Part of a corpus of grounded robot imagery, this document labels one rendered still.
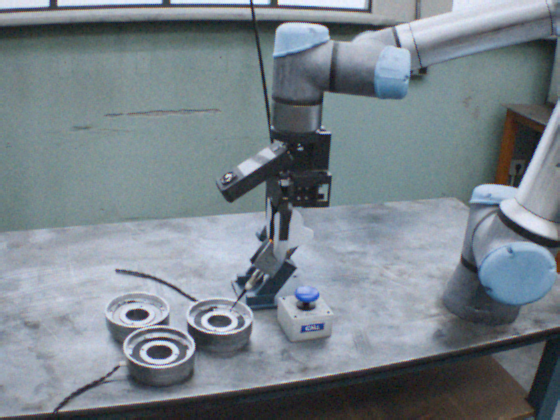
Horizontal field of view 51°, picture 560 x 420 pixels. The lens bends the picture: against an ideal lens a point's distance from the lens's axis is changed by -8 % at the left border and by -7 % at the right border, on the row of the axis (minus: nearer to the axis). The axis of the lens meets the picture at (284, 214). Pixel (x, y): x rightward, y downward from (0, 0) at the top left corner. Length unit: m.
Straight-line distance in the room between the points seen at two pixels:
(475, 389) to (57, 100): 1.82
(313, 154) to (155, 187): 1.73
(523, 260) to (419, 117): 2.05
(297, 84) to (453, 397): 0.77
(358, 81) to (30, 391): 0.64
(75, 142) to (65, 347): 1.60
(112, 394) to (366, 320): 0.45
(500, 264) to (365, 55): 0.36
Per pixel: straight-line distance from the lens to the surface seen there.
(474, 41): 1.01
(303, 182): 0.93
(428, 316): 1.14
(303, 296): 1.01
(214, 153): 2.62
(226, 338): 0.97
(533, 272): 0.96
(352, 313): 1.11
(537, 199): 0.95
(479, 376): 1.45
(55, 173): 2.57
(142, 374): 0.91
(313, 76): 0.88
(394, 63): 0.88
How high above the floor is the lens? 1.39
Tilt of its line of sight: 24 degrees down
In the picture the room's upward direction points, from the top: 4 degrees clockwise
